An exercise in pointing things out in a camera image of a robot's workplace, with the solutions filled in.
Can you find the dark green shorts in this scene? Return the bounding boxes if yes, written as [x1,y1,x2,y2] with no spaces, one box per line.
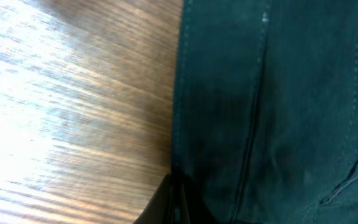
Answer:
[172,0,358,223]

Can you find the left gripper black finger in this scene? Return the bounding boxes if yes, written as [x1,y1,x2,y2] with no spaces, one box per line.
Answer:
[134,174,184,224]

